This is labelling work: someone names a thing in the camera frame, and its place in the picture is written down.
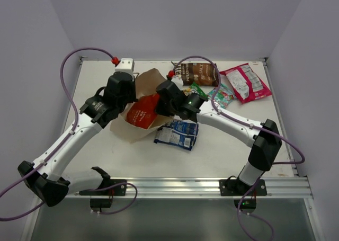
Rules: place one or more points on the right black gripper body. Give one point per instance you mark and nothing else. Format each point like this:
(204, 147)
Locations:
(164, 109)

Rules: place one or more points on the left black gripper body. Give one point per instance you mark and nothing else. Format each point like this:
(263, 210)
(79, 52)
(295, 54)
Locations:
(130, 97)

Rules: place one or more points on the beige paper bag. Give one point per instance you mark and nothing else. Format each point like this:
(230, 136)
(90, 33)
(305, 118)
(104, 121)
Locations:
(146, 84)

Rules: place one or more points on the red snack bag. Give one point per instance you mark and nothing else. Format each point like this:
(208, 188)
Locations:
(142, 113)

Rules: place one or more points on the green yellow candy bag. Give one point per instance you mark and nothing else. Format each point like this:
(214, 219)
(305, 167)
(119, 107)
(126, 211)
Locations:
(194, 88)

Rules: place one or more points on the blue snack bag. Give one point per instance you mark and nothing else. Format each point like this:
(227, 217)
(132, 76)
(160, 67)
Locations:
(178, 133)

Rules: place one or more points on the brown chips bag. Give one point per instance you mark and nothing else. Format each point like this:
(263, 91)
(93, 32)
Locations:
(203, 74)

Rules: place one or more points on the teal snack bag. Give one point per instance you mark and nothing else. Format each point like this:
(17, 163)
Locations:
(224, 97)

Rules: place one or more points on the pink snack bag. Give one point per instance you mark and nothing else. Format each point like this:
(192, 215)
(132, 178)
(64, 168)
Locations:
(246, 84)

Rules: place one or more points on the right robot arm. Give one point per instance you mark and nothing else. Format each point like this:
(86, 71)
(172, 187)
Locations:
(261, 137)

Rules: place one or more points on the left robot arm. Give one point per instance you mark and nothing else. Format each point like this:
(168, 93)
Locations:
(45, 176)

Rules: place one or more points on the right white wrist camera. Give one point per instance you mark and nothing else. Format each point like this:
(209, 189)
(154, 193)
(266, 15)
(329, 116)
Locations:
(176, 79)

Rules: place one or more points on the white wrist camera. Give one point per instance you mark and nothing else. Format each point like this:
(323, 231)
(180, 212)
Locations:
(125, 65)
(176, 79)

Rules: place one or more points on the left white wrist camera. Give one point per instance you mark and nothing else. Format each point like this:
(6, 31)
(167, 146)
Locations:
(125, 65)

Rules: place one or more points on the left black base bracket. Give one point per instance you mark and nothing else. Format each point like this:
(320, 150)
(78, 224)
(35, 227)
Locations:
(105, 192)

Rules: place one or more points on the black base bracket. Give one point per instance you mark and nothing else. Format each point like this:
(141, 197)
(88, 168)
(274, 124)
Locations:
(105, 192)
(244, 195)

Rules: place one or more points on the right black base bracket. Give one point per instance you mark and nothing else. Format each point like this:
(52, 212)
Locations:
(244, 195)

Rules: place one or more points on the aluminium mounting rail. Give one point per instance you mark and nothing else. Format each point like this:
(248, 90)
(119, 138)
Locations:
(208, 188)

